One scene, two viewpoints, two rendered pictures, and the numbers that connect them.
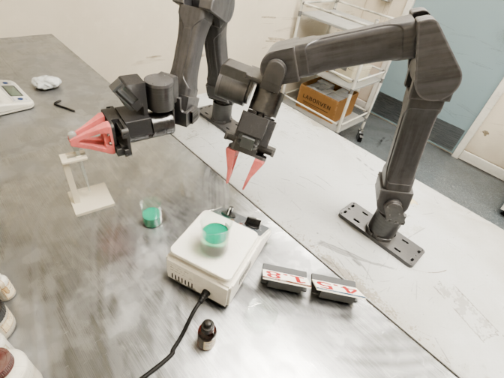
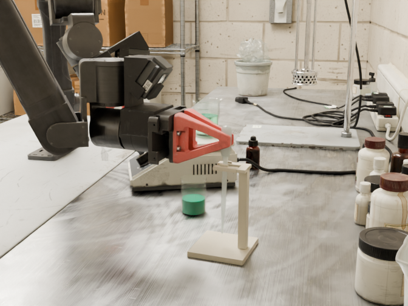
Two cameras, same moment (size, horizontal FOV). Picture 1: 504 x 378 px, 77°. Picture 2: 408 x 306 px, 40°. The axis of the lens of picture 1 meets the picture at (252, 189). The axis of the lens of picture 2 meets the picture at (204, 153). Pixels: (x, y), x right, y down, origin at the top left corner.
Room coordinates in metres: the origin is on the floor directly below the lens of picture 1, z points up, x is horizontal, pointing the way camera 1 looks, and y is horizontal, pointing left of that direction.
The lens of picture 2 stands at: (0.86, 0.98, 1.24)
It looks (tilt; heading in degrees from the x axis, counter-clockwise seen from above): 15 degrees down; 241
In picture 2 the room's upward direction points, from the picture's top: straight up
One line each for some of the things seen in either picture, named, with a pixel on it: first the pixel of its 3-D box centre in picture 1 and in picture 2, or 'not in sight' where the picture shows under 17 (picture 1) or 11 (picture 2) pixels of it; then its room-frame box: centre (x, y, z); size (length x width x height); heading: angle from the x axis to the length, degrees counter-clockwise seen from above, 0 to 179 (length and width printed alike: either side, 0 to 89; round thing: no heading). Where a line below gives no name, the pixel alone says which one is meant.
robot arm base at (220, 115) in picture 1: (222, 110); not in sight; (0.93, 0.14, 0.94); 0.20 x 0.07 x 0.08; 50
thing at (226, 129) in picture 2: not in sight; (225, 141); (0.48, 0.36, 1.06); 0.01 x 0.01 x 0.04; 41
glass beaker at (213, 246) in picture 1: (214, 235); (207, 116); (0.34, 0.05, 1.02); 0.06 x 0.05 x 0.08; 161
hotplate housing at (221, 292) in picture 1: (221, 247); (186, 160); (0.39, 0.04, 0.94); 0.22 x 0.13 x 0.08; 161
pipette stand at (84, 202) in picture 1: (85, 178); (224, 206); (0.48, 0.35, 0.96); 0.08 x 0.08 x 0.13; 41
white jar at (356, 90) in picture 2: not in sight; (361, 88); (-0.63, -0.54, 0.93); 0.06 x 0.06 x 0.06
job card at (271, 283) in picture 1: (286, 275); not in sight; (0.36, -0.09, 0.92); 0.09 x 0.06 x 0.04; 88
